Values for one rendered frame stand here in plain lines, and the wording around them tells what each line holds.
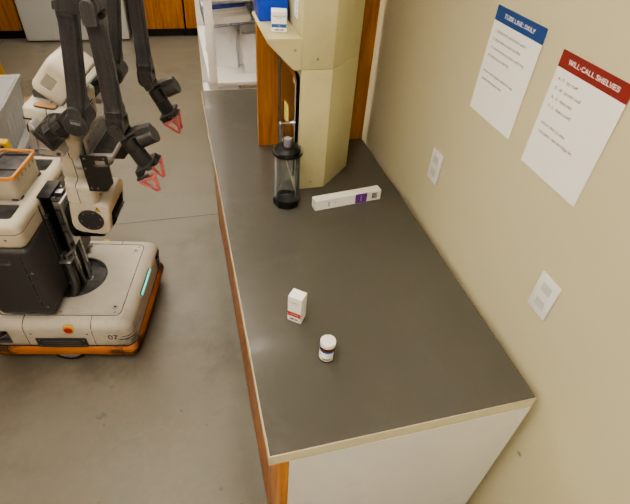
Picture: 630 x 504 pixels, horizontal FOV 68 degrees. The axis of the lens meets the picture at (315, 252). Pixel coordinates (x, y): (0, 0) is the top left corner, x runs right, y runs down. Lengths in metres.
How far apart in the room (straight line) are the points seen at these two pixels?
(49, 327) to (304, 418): 1.55
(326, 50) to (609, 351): 1.18
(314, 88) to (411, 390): 1.03
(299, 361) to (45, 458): 1.40
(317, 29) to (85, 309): 1.61
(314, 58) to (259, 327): 0.89
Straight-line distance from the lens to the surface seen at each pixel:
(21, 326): 2.53
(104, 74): 1.70
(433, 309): 1.48
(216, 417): 2.30
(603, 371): 1.24
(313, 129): 1.77
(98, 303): 2.46
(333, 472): 1.32
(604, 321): 1.20
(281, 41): 1.63
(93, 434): 2.38
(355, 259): 1.58
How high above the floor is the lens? 1.99
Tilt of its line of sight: 41 degrees down
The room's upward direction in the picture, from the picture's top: 4 degrees clockwise
